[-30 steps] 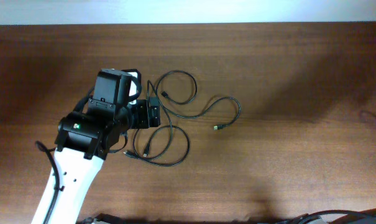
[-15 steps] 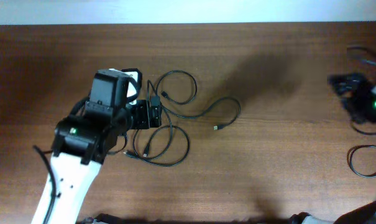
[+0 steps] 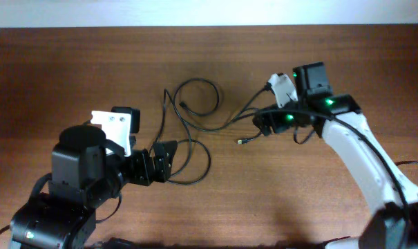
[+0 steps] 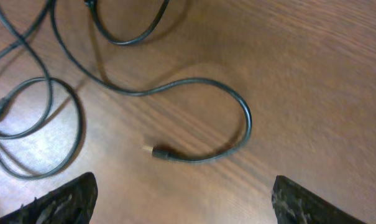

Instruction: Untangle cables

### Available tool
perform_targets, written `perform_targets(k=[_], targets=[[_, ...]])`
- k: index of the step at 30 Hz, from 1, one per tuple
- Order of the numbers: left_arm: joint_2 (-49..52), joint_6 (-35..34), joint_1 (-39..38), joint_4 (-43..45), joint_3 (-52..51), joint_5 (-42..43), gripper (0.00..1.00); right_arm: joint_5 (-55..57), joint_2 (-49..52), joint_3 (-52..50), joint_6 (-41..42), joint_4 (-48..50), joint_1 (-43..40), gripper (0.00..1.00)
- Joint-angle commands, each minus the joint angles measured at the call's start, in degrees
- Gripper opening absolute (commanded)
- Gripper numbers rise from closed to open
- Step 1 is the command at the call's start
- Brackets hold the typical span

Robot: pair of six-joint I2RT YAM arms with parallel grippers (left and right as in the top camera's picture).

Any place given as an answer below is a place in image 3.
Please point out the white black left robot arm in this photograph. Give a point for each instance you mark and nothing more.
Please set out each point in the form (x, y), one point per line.
(91, 164)

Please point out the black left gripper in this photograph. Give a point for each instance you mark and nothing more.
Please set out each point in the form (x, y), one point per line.
(147, 175)

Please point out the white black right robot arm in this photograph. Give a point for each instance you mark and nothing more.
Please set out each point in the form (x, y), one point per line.
(306, 99)

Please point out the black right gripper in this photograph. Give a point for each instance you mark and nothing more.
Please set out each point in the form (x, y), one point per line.
(266, 121)

